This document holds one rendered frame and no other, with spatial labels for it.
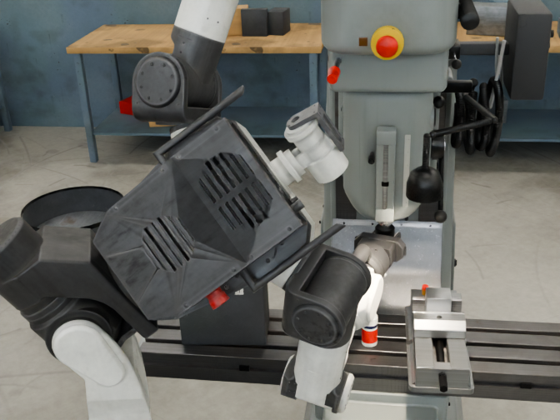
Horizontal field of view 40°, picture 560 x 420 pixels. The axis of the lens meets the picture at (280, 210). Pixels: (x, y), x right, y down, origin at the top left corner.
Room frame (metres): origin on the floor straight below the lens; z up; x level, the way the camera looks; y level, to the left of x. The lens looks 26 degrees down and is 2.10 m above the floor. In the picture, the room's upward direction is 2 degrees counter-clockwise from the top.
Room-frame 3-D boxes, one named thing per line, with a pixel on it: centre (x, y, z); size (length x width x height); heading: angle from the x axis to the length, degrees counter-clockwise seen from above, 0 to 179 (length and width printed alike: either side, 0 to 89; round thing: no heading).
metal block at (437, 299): (1.60, -0.38, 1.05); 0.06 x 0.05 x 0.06; 82
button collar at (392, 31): (1.40, -0.21, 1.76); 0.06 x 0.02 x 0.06; 80
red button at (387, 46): (1.37, -0.21, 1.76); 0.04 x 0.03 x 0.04; 80
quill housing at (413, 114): (1.63, -0.25, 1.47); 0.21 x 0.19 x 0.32; 80
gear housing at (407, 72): (1.67, -0.26, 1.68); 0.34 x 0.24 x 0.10; 170
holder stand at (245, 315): (1.68, 0.16, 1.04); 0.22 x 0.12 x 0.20; 85
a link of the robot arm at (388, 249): (1.54, -0.21, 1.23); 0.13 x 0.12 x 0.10; 65
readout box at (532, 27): (1.86, -0.63, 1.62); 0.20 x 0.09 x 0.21; 170
